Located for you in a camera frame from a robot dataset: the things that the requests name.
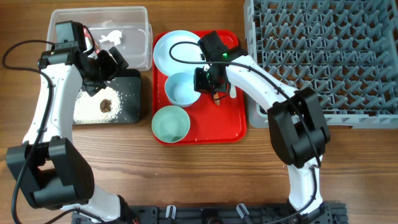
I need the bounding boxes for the white tissue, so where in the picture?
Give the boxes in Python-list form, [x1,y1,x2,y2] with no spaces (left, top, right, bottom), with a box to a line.
[99,30,123,46]

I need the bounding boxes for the light blue bowl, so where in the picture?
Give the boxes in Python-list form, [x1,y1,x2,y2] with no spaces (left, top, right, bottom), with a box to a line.
[164,72,201,108]

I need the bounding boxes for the brown food scrap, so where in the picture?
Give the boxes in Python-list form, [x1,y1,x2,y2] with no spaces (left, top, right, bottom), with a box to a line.
[99,99,112,113]

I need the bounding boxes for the white rice pile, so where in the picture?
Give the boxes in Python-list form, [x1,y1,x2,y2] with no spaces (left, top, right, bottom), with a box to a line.
[73,87,121,124]

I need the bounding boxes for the red snack wrapper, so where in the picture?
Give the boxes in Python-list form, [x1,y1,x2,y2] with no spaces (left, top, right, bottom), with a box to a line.
[83,27,100,54]

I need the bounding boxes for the mint green bowl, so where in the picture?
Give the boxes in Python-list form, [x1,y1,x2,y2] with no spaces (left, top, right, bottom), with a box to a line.
[151,106,191,144]

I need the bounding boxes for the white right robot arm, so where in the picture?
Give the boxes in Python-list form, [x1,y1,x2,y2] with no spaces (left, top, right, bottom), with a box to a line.
[194,31,330,222]

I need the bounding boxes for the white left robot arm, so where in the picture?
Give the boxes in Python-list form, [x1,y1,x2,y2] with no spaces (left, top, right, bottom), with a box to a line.
[6,21,141,223]

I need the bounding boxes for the grey dishwasher rack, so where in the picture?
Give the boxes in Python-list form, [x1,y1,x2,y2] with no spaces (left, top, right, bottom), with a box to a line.
[243,0,397,129]

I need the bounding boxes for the black square bin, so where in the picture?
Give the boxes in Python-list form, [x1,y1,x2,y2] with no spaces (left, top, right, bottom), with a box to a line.
[100,71,141,124]

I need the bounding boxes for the white plastic spoon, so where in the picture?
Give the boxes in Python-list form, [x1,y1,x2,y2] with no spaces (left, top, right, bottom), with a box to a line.
[229,85,237,98]

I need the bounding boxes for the clear plastic bin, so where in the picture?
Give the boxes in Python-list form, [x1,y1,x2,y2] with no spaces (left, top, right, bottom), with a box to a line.
[47,6,152,71]

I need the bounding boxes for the light blue plate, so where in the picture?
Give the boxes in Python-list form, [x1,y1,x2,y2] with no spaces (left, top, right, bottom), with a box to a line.
[153,30,203,77]

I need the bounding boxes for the red plastic tray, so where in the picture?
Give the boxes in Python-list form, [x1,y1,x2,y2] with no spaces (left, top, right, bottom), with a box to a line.
[152,30,247,146]

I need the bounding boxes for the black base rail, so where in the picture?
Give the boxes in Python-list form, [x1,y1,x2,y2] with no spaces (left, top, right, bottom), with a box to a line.
[131,202,349,224]

